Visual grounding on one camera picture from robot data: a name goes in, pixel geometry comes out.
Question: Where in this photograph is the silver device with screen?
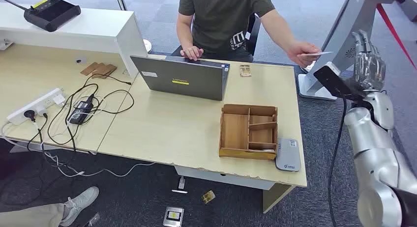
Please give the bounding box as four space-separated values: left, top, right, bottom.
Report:
163 206 185 227

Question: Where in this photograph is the black power adapter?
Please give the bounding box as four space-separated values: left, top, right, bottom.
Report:
67 100 94 125

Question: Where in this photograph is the grey card reader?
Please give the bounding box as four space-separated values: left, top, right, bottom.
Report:
275 138 301 172

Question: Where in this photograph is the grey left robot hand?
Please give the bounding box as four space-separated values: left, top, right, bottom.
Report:
83 212 101 227

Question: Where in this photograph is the white counter riser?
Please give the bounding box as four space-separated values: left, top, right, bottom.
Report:
0 2 148 79

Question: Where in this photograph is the small wooden tag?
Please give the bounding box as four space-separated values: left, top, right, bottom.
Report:
201 190 216 205

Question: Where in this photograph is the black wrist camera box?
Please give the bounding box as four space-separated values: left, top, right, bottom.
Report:
313 62 365 103

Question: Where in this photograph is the white and black bracket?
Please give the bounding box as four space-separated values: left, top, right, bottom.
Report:
172 176 189 194

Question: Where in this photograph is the black power cord with plug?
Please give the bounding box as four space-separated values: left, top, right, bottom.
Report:
23 109 79 155

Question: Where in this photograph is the metal stanchion with white base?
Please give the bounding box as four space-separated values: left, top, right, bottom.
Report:
114 0 153 54

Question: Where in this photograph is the white kiosk stand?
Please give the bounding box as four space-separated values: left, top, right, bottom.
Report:
298 0 406 101

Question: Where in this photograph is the white cable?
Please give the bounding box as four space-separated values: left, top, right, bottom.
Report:
0 119 156 178

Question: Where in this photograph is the person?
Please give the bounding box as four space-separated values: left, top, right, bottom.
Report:
171 0 322 68

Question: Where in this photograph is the grey laptop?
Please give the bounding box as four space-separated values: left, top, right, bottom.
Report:
130 55 231 102

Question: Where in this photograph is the person's right hand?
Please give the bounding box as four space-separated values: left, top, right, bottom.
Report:
180 46 204 61

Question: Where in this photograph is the wooden organizer box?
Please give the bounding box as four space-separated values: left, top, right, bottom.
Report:
219 104 278 161

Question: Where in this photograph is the white charger block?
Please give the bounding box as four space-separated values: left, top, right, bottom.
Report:
52 92 66 106

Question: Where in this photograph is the black remote controller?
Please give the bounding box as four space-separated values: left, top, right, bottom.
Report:
3 0 82 32

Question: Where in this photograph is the thin black adapter cable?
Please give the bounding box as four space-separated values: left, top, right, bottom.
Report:
46 72 135 146

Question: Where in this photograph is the white power strip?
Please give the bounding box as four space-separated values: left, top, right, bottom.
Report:
6 87 66 126

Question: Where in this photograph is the white desk crossbar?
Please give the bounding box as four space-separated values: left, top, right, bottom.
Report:
174 166 276 191

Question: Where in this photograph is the thin wooden card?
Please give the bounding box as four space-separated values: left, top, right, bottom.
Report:
99 64 118 80
80 61 98 77
91 63 112 79

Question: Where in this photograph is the white ID card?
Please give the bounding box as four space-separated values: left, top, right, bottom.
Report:
299 51 333 57

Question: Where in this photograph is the person's left hand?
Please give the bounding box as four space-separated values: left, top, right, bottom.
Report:
286 40 322 68

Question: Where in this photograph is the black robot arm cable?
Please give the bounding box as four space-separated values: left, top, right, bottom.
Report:
327 92 349 227

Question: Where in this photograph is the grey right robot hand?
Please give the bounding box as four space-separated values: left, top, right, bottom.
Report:
351 30 387 91

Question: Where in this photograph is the wooden desk leg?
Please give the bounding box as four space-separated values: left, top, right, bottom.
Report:
262 183 296 214

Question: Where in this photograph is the dark grey floor rug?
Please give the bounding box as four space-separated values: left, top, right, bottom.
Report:
0 51 417 227

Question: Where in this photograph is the red strap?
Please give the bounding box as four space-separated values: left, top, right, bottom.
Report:
376 3 417 72

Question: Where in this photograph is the person's leg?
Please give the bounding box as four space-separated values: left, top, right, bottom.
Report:
0 186 100 227

